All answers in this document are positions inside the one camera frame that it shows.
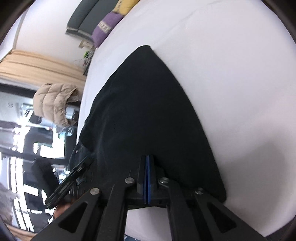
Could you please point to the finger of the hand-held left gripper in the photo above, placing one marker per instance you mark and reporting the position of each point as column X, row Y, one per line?
column 69, row 183

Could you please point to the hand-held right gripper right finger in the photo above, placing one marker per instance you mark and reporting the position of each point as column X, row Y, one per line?
column 152, row 178

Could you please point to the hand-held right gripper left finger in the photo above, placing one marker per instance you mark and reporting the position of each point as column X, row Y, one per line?
column 141, row 178

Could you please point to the black denim pants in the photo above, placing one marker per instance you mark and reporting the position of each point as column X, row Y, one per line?
column 150, row 111

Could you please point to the black framed glass door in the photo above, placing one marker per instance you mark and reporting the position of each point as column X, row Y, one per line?
column 27, row 143

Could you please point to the beige puffer jacket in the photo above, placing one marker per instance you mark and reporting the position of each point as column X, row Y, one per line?
column 55, row 104

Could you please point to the beige curtain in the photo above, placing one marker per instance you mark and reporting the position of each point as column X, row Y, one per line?
column 34, row 67

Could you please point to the bed with white sheet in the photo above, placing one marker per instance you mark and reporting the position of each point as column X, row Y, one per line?
column 231, row 69

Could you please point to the purple pillow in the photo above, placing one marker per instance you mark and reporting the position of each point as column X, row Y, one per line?
column 106, row 29

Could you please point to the dark grey sofa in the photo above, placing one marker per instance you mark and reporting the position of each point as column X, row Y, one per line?
column 81, row 20

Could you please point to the yellow pillow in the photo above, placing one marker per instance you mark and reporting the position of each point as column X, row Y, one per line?
column 126, row 7

